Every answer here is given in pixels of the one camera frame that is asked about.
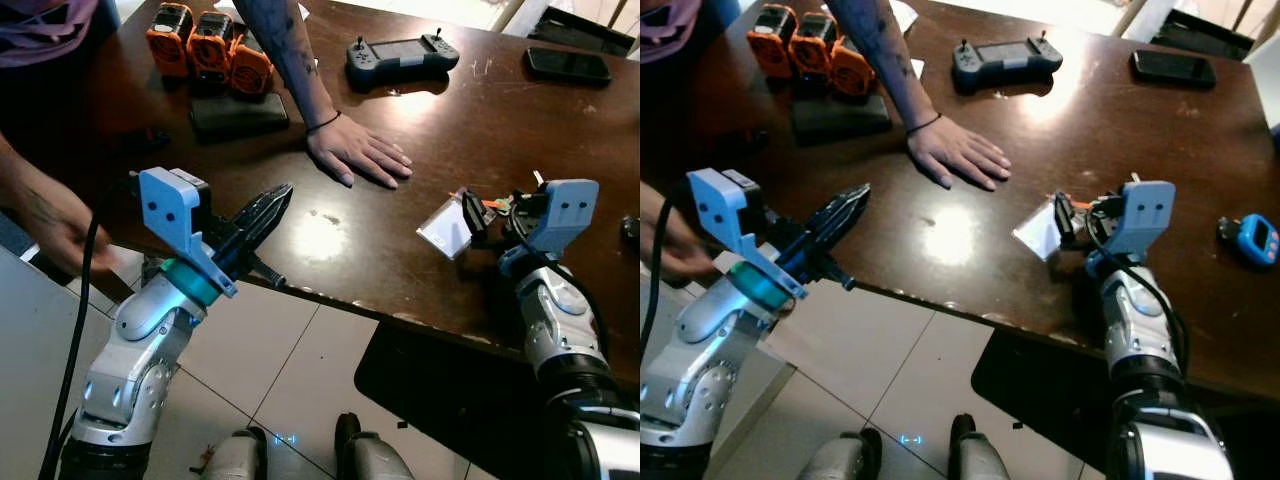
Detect black smartphone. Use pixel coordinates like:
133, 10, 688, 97
523, 46, 613, 88
1130, 49, 1219, 90

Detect small blue handheld device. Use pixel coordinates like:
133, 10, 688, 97
1216, 212, 1280, 270

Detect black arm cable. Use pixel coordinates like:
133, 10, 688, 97
38, 172, 141, 480
640, 178, 693, 351
1088, 222, 1189, 373
508, 205, 613, 361

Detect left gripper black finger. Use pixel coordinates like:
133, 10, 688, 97
232, 184, 291, 241
812, 188, 872, 263
808, 184, 867, 241
238, 188, 294, 263

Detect person's torso purple shirt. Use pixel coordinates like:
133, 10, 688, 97
640, 0, 741, 65
0, 0, 121, 71

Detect orange black battery pack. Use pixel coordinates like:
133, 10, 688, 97
228, 35, 275, 99
830, 37, 879, 99
187, 12, 237, 89
146, 3, 195, 79
789, 12, 839, 86
747, 3, 799, 80

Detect flat black bag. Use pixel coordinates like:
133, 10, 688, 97
527, 5, 623, 57
1150, 8, 1257, 61

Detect flat black box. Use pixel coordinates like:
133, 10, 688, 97
791, 93, 894, 146
189, 92, 292, 142

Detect person's left hand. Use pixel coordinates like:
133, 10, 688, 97
305, 118, 414, 191
905, 118, 1013, 193

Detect grey remote controller with screen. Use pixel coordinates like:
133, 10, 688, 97
951, 31, 1065, 97
345, 31, 462, 94

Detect person's right hand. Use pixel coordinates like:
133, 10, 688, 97
640, 185, 723, 281
5, 180, 123, 278

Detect robot's right leg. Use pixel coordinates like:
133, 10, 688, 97
333, 412, 416, 480
948, 413, 1013, 480

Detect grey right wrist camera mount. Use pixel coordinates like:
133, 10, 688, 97
518, 179, 600, 256
1098, 180, 1177, 257

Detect black chair seat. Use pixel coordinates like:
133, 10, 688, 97
970, 328, 1126, 480
354, 320, 561, 480

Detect robot's leg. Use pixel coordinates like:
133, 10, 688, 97
198, 427, 269, 480
798, 430, 873, 480
333, 412, 416, 480
948, 413, 1013, 480

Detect robot's left leg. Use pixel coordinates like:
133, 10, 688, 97
198, 427, 269, 480
798, 430, 873, 480

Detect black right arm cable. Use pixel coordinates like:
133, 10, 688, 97
1088, 222, 1189, 373
508, 205, 613, 361

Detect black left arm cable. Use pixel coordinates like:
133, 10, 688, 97
640, 178, 693, 351
38, 172, 141, 480

